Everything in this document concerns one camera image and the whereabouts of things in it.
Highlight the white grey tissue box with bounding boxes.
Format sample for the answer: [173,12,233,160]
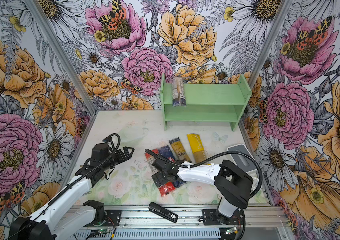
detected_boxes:
[227,144,257,175]

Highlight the red spaghetti bag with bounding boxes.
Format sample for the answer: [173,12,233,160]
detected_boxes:
[145,153,176,197]

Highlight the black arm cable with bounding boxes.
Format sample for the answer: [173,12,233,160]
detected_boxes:
[10,133,122,232]
[144,149,263,240]

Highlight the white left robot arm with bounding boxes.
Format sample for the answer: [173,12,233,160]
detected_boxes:
[8,143,135,240]

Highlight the blue and clear spaghetti bag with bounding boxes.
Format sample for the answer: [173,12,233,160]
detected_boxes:
[169,138,192,163]

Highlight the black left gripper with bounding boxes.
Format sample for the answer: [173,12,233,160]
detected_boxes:
[102,146,135,171]

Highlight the clear spaghetti bag dark ends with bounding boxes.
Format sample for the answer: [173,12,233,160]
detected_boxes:
[172,77,187,107]

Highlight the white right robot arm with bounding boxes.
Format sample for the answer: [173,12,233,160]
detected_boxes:
[152,158,259,219]

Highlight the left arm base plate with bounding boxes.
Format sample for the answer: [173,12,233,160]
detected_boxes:
[92,210,122,227]

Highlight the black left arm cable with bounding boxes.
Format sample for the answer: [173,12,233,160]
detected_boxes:
[10,133,122,232]

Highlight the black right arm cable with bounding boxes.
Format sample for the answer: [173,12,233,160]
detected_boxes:
[144,149,263,240]

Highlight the aluminium frame rail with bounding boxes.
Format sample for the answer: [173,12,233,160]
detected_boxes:
[64,205,295,240]

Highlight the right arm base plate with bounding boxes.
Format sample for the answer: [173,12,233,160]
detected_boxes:
[199,209,245,226]

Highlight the blue Barilla spaghetti bag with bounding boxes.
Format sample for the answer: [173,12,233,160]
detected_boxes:
[158,146,184,189]

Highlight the black handheld device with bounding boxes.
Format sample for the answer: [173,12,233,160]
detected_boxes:
[149,202,179,223]

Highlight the small white lidded jar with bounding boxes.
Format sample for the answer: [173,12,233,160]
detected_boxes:
[251,177,262,193]

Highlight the yellow pasta bag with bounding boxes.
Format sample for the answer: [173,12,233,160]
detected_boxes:
[187,134,207,164]

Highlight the green wooden shelf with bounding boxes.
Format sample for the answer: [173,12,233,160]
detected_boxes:
[160,75,252,131]

